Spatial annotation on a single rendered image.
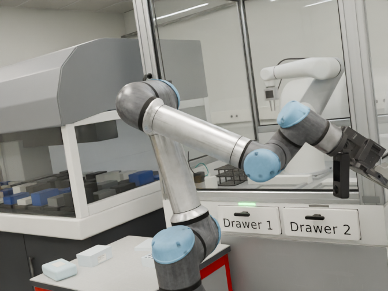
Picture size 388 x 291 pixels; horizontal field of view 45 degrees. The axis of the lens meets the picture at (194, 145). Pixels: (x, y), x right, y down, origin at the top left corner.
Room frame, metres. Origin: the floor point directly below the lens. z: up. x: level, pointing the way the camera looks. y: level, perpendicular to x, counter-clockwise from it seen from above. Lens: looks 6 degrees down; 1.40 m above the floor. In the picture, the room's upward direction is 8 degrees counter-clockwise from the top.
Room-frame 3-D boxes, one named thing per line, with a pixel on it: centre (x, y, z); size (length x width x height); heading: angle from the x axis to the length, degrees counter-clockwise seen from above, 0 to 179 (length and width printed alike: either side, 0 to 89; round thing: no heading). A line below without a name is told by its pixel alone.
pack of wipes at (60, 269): (1.89, 0.62, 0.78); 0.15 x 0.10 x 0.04; 38
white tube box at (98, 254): (1.99, 0.50, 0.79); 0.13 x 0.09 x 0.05; 145
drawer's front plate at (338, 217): (1.71, -0.43, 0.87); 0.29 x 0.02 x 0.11; 52
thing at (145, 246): (2.10, 0.27, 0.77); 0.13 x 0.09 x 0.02; 154
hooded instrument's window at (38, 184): (3.23, 0.96, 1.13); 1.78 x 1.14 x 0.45; 52
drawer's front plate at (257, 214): (1.91, -0.18, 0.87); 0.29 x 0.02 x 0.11; 52
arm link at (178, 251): (1.23, 0.09, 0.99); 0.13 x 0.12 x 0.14; 154
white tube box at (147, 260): (1.87, 0.20, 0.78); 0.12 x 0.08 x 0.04; 140
